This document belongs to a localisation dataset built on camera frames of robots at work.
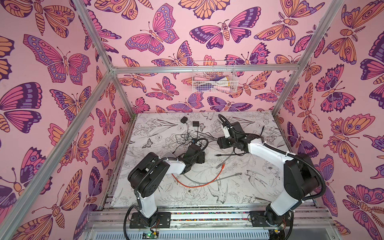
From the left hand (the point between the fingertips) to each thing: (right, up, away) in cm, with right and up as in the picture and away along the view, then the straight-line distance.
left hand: (202, 152), depth 95 cm
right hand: (+12, +9, -4) cm, 16 cm away
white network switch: (-22, -2, +1) cm, 22 cm away
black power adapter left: (-13, +22, +21) cm, 33 cm away
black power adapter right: (-4, +19, +18) cm, 26 cm away
